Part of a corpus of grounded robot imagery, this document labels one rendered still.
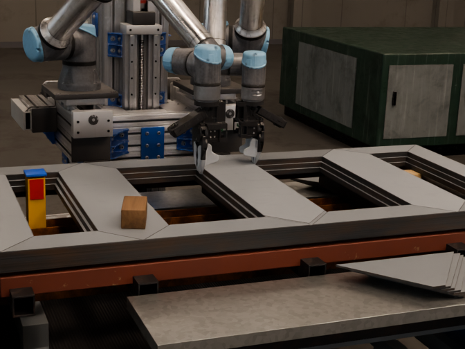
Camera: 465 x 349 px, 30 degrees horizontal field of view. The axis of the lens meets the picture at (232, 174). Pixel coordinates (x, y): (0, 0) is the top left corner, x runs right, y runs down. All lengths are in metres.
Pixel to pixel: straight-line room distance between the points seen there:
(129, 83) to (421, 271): 1.44
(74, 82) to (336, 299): 1.35
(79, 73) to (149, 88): 0.32
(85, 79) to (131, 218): 0.99
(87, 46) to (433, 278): 1.48
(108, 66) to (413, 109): 3.71
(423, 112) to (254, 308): 4.76
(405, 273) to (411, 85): 4.44
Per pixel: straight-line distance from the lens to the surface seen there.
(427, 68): 6.61
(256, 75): 2.72
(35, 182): 2.58
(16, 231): 2.16
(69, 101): 3.02
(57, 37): 2.91
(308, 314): 2.00
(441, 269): 2.24
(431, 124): 6.72
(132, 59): 3.19
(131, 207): 2.16
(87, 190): 2.49
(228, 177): 2.63
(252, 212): 2.37
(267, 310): 2.01
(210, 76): 2.40
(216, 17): 2.85
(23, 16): 12.36
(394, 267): 2.22
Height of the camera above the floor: 1.57
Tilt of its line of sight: 15 degrees down
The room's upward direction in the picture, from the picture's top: 2 degrees clockwise
